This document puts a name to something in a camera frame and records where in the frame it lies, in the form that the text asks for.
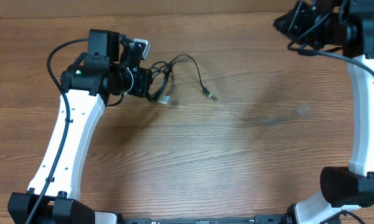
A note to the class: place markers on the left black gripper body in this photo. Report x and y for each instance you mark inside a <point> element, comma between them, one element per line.
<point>140,81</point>

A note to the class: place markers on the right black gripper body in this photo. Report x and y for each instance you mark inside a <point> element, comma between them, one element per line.
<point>297,22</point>

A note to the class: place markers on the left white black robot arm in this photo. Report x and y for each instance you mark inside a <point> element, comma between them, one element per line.
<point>109,67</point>

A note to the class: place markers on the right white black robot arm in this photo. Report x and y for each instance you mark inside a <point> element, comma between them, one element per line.
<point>342,30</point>

